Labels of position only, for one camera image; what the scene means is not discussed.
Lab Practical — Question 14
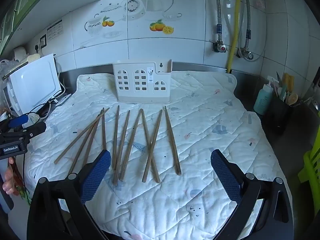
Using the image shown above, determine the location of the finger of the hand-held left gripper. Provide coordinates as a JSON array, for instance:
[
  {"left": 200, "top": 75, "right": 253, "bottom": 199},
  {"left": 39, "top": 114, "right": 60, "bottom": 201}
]
[
  {"left": 0, "top": 114, "right": 29, "bottom": 133},
  {"left": 15, "top": 121, "right": 47, "bottom": 140}
]

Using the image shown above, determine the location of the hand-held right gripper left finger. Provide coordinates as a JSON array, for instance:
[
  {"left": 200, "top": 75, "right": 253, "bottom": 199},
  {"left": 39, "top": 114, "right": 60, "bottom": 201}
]
[{"left": 27, "top": 149, "right": 112, "bottom": 240}]

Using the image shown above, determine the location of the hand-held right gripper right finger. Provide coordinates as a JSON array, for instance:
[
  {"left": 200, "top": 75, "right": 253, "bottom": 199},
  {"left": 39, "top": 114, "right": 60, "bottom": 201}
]
[{"left": 210, "top": 149, "right": 294, "bottom": 240}]

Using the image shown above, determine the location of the set of wooden chopsticks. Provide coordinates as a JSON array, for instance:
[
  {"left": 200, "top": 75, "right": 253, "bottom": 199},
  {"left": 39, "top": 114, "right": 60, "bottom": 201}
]
[{"left": 54, "top": 105, "right": 182, "bottom": 186}]

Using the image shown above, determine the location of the white plastic chopstick holder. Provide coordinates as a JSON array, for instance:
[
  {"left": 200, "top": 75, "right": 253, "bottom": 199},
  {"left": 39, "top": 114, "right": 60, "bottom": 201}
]
[{"left": 112, "top": 59, "right": 173, "bottom": 104}]

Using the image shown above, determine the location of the bunch of kitchen utensils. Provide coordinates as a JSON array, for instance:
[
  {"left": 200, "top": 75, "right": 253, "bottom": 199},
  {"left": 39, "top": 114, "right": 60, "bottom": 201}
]
[{"left": 271, "top": 71, "right": 300, "bottom": 106}]

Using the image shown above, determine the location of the person's left hand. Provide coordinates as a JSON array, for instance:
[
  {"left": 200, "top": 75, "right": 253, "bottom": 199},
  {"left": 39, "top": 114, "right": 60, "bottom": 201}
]
[{"left": 2, "top": 157, "right": 15, "bottom": 195}]

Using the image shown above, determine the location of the white power adapter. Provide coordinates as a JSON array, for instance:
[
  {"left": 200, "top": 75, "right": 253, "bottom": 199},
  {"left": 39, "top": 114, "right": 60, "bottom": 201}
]
[{"left": 22, "top": 113, "right": 41, "bottom": 127}]

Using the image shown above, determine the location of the white microwave oven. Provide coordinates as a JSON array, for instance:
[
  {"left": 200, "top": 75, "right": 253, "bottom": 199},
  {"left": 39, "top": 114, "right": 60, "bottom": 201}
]
[{"left": 9, "top": 53, "right": 63, "bottom": 115}]

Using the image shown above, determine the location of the white power strip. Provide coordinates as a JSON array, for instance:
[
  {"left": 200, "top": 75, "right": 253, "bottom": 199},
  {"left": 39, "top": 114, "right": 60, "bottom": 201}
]
[{"left": 48, "top": 93, "right": 72, "bottom": 106}]

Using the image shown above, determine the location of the black flat tray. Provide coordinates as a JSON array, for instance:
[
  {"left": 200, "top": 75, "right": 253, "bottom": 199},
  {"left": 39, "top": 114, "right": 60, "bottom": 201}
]
[{"left": 2, "top": 60, "right": 28, "bottom": 80}]

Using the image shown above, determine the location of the white quilted mat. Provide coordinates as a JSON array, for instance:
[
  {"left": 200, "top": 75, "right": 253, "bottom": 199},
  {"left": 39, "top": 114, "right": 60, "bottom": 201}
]
[{"left": 24, "top": 71, "right": 288, "bottom": 240}]

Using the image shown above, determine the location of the clear plastic bag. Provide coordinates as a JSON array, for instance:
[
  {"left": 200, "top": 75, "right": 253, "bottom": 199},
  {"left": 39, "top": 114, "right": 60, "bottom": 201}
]
[{"left": 0, "top": 58, "right": 17, "bottom": 81}]

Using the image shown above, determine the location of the cream foam block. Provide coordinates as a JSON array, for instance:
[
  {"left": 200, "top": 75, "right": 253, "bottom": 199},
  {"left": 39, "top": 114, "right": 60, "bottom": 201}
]
[{"left": 26, "top": 53, "right": 42, "bottom": 63}]

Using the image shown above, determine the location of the white paper roll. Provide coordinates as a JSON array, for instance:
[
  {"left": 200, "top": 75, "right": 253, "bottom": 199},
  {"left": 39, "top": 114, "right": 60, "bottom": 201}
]
[{"left": 13, "top": 46, "right": 28, "bottom": 61}]

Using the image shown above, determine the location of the black utensil pot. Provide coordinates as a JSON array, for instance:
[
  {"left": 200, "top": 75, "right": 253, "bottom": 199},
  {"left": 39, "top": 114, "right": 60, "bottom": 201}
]
[{"left": 266, "top": 95, "right": 295, "bottom": 133}]

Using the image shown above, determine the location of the teal plastic bottle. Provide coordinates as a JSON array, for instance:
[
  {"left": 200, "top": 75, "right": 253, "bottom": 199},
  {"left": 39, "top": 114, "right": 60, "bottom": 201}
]
[{"left": 253, "top": 82, "right": 273, "bottom": 116}]

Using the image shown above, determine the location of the green plastic basket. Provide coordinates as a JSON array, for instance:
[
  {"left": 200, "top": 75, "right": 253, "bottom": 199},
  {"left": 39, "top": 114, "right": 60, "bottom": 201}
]
[{"left": 297, "top": 142, "right": 320, "bottom": 183}]

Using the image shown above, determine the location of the metal pipe valve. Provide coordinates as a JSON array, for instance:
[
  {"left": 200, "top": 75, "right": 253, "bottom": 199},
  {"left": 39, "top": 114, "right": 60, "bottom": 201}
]
[{"left": 237, "top": 50, "right": 254, "bottom": 62}]

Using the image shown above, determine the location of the yellow gas pipe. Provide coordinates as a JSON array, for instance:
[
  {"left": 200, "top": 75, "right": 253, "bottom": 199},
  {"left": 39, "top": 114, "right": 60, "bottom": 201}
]
[{"left": 226, "top": 0, "right": 245, "bottom": 74}]

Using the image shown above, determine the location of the white chart wall sticker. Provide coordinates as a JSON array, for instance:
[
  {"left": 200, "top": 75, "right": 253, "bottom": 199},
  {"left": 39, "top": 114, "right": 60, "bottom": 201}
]
[{"left": 47, "top": 19, "right": 63, "bottom": 41}]

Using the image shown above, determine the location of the green wall cabinet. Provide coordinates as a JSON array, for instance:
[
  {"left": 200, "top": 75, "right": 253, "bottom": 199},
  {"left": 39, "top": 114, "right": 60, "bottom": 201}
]
[{"left": 0, "top": 0, "right": 103, "bottom": 55}]

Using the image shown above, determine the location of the red-handled pipe valve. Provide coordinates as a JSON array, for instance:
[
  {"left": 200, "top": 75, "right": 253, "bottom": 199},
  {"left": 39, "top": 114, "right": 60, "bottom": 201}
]
[{"left": 212, "top": 39, "right": 228, "bottom": 53}]

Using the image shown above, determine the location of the braided metal hose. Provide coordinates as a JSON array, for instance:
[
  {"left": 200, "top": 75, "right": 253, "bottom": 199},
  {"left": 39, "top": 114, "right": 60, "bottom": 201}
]
[
  {"left": 237, "top": 0, "right": 253, "bottom": 54},
  {"left": 212, "top": 0, "right": 223, "bottom": 43}
]

